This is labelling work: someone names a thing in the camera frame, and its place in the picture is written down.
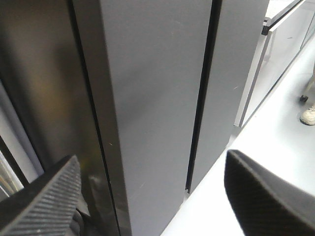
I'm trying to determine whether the white cabinet beside fridge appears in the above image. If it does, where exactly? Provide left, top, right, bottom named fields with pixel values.
left=234, top=0, right=315, bottom=128

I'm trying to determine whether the open white fridge door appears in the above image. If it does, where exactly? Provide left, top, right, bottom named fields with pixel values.
left=73, top=0, right=212, bottom=236

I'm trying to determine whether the dark grey fridge body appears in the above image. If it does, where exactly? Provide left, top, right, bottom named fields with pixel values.
left=0, top=0, right=269, bottom=236

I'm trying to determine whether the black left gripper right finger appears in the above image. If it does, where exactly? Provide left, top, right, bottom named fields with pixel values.
left=224, top=149, right=315, bottom=236

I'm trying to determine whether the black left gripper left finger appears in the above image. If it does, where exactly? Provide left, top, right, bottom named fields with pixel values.
left=0, top=155, right=81, bottom=236

